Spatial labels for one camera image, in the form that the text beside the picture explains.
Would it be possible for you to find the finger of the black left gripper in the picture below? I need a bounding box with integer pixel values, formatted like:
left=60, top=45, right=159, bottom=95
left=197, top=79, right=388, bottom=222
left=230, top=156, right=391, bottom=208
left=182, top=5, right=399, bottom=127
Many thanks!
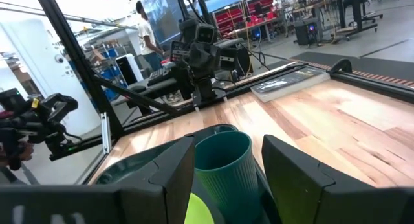
left=189, top=50, right=206, bottom=79
left=204, top=50, right=221, bottom=79

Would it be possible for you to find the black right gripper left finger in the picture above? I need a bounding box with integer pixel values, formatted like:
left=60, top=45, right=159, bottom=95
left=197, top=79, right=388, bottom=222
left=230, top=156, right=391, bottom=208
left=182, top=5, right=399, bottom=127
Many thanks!
left=118, top=135, right=197, bottom=224

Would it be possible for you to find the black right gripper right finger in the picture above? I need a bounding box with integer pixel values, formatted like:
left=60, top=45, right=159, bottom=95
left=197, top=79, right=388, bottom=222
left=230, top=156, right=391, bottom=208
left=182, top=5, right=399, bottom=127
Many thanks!
left=261, top=134, right=373, bottom=224

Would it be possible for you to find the lime green plate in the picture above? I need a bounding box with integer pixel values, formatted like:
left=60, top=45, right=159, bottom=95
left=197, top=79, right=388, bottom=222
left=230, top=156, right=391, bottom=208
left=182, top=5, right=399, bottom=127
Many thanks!
left=184, top=192, right=215, bottom=224

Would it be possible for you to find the teal ribbed plastic cup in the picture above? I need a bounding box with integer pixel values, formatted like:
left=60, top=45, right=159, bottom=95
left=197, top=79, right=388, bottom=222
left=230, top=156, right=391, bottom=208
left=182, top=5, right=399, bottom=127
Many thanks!
left=193, top=130, right=265, bottom=224

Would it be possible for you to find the dark green plastic tray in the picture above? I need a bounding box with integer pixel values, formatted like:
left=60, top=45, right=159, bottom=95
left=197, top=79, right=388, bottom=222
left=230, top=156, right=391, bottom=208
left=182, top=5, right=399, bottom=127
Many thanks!
left=95, top=123, right=282, bottom=224

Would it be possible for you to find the red bin storage rack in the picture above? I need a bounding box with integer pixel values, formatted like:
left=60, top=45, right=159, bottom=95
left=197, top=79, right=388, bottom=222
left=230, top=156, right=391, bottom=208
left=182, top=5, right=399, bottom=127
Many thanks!
left=245, top=0, right=276, bottom=24
left=212, top=3, right=245, bottom=36

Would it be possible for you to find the black keyboard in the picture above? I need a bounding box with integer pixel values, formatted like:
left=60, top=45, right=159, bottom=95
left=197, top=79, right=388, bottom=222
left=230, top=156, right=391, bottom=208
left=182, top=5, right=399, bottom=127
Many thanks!
left=147, top=65, right=178, bottom=87

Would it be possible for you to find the person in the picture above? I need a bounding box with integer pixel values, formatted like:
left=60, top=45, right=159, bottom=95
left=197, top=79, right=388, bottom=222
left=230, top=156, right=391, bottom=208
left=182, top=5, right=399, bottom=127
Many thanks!
left=135, top=0, right=166, bottom=73

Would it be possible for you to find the flat white box dark lid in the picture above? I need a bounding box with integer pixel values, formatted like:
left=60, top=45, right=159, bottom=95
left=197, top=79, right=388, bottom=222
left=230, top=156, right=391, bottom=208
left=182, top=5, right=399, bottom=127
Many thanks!
left=250, top=66, right=331, bottom=104

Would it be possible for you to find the white black-faced appliance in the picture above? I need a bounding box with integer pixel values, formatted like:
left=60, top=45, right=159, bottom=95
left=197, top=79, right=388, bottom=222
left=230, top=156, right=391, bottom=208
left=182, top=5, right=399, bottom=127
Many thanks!
left=115, top=53, right=145, bottom=86

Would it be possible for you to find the black computer tower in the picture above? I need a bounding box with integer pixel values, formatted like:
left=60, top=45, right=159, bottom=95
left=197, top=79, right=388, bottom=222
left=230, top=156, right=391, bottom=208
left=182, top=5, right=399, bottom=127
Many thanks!
left=293, top=17, right=324, bottom=47

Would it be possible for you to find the shelf with blue bins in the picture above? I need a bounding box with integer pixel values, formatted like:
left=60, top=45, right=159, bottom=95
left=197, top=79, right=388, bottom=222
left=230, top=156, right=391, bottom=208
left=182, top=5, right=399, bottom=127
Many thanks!
left=96, top=47, right=129, bottom=102

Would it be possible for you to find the black desk stand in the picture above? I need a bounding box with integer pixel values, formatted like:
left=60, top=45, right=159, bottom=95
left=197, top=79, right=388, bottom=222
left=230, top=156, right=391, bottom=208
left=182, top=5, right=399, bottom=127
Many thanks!
left=334, top=0, right=384, bottom=39

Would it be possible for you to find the black floor mat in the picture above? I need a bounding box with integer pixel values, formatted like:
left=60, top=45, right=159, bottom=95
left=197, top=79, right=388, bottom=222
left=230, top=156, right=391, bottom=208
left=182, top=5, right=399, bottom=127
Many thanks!
left=289, top=51, right=414, bottom=82

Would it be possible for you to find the orange striped floor strip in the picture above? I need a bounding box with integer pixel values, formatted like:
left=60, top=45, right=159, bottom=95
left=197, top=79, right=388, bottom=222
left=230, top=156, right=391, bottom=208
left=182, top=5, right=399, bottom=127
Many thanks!
left=307, top=61, right=414, bottom=89

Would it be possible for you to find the person's hand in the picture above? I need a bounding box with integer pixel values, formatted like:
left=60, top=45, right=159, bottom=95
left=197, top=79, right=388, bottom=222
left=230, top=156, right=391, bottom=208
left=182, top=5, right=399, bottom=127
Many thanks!
left=0, top=141, right=35, bottom=170

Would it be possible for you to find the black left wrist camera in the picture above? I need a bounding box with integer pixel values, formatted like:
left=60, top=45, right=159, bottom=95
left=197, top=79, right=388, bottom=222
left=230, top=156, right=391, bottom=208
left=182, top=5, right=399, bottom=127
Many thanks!
left=195, top=22, right=217, bottom=44

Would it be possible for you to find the black cable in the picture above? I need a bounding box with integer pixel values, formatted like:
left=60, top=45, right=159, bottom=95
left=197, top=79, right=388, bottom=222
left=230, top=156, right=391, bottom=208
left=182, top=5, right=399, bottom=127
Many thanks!
left=241, top=42, right=271, bottom=71

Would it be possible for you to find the black frame rail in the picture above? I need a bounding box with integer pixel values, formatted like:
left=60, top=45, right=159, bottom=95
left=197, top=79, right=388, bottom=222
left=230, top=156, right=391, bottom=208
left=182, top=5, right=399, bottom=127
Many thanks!
left=329, top=70, right=414, bottom=104
left=48, top=63, right=308, bottom=162

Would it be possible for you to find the black diagonal frame brace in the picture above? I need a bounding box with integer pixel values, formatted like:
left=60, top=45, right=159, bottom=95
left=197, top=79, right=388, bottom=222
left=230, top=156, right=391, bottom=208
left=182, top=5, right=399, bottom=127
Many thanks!
left=92, top=73, right=182, bottom=118

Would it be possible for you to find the silver metal bracket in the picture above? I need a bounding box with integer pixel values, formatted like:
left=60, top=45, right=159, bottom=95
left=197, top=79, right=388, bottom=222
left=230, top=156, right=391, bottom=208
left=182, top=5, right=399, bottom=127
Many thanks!
left=100, top=112, right=113, bottom=155

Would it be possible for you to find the black curved corner bracket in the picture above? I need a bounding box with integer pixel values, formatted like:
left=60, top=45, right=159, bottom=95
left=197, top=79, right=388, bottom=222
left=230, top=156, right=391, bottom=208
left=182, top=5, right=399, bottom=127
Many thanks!
left=328, top=58, right=353, bottom=74

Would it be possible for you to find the black aluminium frame post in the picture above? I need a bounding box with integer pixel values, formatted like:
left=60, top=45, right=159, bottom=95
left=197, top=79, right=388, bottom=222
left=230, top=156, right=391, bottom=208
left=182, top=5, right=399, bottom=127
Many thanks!
left=32, top=0, right=125, bottom=140

